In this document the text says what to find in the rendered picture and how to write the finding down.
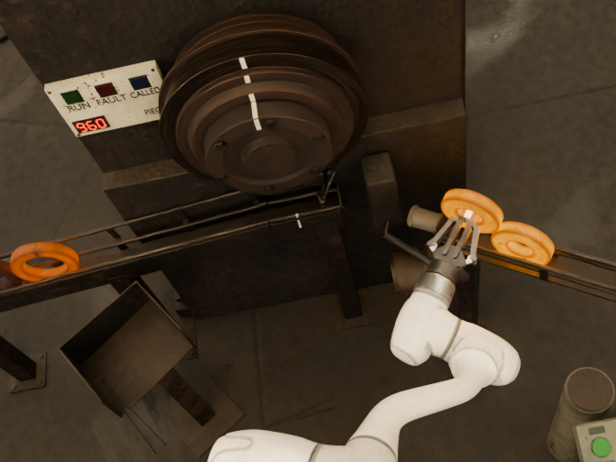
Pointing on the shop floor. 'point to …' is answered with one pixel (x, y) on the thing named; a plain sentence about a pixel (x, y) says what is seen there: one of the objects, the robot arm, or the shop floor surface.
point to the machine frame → (449, 140)
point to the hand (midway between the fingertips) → (471, 208)
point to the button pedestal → (595, 439)
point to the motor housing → (411, 266)
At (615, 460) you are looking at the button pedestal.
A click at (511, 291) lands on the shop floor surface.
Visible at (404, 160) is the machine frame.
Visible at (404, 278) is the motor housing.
